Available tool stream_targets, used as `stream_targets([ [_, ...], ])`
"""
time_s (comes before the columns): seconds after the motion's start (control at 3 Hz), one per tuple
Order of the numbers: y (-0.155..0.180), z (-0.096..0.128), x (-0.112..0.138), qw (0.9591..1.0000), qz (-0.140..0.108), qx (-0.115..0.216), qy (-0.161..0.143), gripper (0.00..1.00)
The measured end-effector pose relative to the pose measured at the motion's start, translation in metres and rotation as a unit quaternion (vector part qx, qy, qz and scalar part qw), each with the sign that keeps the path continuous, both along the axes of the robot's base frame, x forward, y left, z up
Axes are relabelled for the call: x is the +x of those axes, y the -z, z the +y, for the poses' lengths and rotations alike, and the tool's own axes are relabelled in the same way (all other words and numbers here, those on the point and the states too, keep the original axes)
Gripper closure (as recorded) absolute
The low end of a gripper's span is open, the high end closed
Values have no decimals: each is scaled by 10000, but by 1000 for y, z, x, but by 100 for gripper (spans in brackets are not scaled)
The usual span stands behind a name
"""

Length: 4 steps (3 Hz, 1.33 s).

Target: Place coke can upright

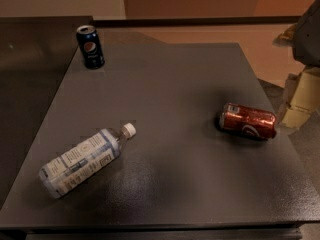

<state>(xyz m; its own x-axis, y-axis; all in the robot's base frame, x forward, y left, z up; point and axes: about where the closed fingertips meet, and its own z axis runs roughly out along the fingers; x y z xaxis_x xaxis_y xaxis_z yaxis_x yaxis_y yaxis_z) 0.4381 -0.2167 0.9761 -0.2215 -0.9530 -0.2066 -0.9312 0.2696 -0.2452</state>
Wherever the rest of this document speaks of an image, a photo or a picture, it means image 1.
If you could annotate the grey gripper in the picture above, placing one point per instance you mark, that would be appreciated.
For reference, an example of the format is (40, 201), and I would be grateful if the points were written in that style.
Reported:
(308, 39)

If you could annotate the red coke can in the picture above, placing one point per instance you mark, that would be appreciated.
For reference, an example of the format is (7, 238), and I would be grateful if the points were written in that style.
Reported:
(247, 121)

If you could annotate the blue pepsi can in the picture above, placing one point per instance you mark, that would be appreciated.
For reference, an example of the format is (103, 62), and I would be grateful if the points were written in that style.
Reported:
(90, 46)

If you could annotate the plastic water bottle white label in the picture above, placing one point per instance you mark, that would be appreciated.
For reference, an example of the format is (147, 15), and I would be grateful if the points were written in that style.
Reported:
(64, 173)

